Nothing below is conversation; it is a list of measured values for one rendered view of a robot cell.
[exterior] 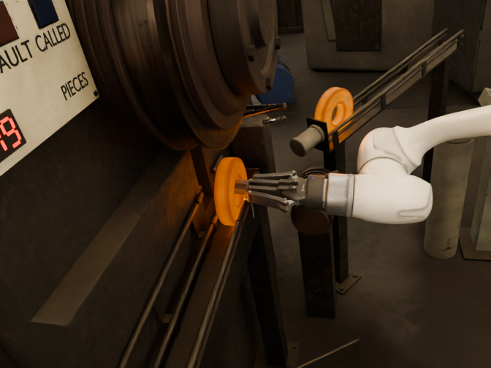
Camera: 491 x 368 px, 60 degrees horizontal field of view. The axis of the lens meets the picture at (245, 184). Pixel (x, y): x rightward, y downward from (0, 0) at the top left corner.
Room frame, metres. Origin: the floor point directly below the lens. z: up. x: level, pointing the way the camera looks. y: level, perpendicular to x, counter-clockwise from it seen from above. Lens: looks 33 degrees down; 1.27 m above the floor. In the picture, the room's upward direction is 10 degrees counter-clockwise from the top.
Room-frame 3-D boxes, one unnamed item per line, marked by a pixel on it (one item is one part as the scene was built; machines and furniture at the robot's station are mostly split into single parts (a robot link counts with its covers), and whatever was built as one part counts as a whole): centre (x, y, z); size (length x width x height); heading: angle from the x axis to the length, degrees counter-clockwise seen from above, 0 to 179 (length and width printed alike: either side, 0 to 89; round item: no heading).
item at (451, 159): (1.22, -0.72, 0.26); 0.12 x 0.12 x 0.52
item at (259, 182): (0.78, -0.06, 0.74); 0.11 x 0.01 x 0.04; 69
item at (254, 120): (1.03, -0.03, 0.68); 0.11 x 0.08 x 0.24; 71
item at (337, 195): (0.72, -0.19, 0.73); 0.09 x 0.06 x 0.09; 161
